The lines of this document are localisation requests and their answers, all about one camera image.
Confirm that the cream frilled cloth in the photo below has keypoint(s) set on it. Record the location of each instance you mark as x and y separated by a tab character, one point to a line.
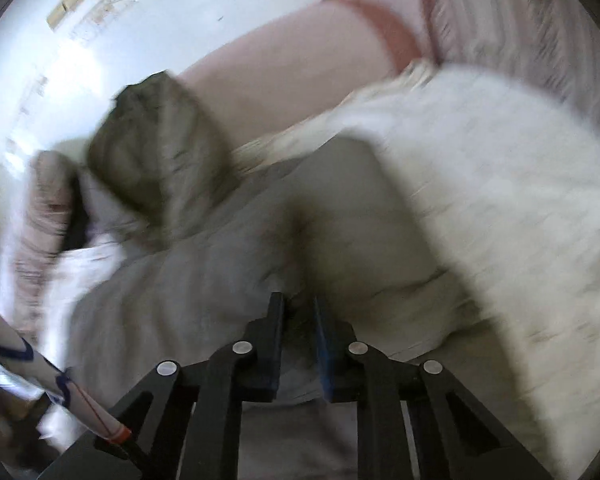
280	141

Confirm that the dark cloth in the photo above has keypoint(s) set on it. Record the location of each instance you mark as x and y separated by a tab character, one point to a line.
77	220

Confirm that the striped floral cushion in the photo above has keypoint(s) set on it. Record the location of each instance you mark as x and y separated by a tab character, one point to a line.
505	25

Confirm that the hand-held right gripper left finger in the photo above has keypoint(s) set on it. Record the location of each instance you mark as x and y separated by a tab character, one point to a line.
278	340

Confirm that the beige wall plaque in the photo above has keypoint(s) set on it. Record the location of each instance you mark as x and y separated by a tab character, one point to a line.
70	4

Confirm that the khaki hooded jacket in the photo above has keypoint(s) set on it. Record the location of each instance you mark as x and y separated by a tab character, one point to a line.
220	260

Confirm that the beige patterned pillow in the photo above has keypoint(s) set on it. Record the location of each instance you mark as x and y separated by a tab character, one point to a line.
42	230

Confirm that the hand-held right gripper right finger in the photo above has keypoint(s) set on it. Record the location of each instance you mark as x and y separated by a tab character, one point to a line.
324	355

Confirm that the white tube with blue print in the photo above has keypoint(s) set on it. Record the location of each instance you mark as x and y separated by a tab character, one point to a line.
10	345

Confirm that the pink bolster with rust band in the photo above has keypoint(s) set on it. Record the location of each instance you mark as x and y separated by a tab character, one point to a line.
280	65

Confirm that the white twig print bed sheet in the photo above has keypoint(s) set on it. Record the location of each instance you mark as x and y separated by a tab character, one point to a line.
505	185

